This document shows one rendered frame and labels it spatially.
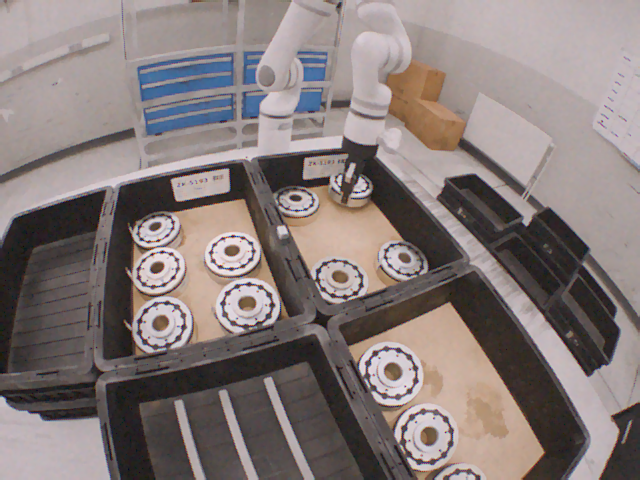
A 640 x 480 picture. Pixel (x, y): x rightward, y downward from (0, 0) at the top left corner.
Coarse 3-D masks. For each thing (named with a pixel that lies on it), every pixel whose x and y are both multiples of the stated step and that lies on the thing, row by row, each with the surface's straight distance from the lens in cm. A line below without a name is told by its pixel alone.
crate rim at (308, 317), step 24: (192, 168) 62; (264, 216) 48; (288, 264) 42; (96, 312) 43; (312, 312) 37; (96, 336) 42; (264, 336) 35; (96, 360) 40; (120, 360) 38; (144, 360) 37; (168, 360) 36
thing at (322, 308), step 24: (384, 168) 66; (264, 192) 53; (408, 192) 61; (432, 216) 57; (288, 240) 44; (456, 240) 55; (456, 264) 50; (312, 288) 38; (384, 288) 41; (408, 288) 43; (336, 312) 37
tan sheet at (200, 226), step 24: (192, 216) 65; (216, 216) 64; (240, 216) 63; (192, 240) 60; (192, 264) 55; (264, 264) 53; (192, 288) 52; (216, 288) 51; (192, 312) 49; (216, 336) 47
